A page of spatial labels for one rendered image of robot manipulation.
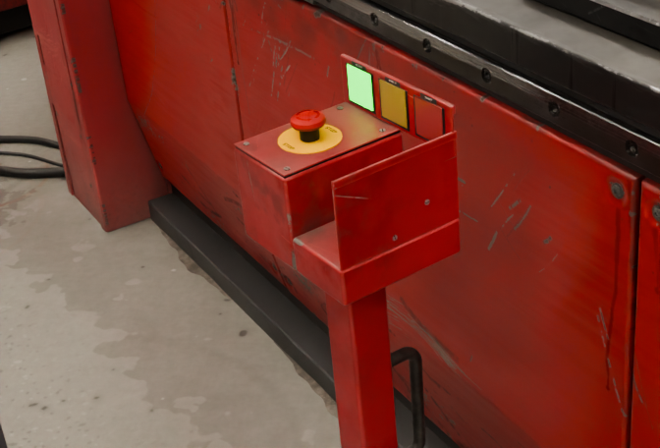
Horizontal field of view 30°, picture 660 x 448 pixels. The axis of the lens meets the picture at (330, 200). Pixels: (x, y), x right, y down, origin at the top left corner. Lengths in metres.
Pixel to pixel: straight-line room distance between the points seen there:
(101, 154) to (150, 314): 0.42
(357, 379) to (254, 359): 0.91
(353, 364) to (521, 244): 0.25
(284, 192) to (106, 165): 1.49
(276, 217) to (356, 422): 0.30
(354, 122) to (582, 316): 0.34
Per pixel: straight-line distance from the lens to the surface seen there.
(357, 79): 1.40
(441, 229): 1.33
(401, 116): 1.35
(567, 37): 1.34
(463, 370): 1.74
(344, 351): 1.45
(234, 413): 2.23
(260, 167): 1.33
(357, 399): 1.48
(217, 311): 2.50
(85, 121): 2.72
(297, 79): 1.89
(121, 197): 2.82
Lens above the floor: 1.38
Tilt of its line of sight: 29 degrees down
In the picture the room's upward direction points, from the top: 6 degrees counter-clockwise
